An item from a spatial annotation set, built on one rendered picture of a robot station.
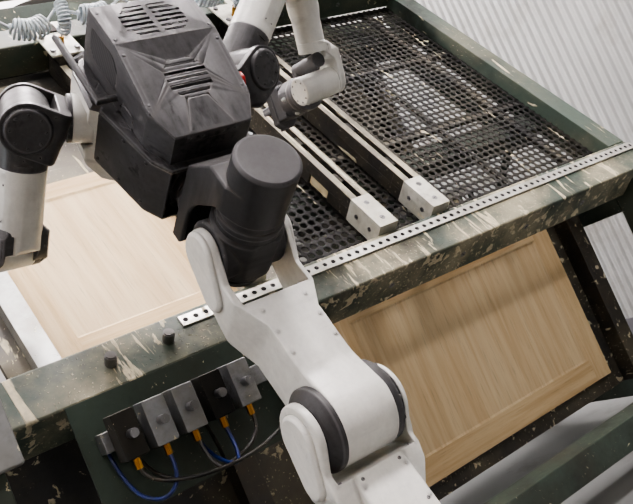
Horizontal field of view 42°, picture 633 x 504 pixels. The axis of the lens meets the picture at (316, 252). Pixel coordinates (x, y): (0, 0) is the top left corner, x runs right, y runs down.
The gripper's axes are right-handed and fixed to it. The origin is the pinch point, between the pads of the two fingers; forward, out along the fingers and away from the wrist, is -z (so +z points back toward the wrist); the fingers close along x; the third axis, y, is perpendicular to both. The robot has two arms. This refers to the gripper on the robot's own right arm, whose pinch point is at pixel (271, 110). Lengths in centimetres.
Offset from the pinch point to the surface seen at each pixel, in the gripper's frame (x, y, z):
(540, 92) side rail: -15, -113, -11
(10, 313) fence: -28, 77, 0
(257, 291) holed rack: -41, 28, 14
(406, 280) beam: -52, -12, 16
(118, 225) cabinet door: -16.2, 43.3, -14.8
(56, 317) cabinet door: -32, 69, 0
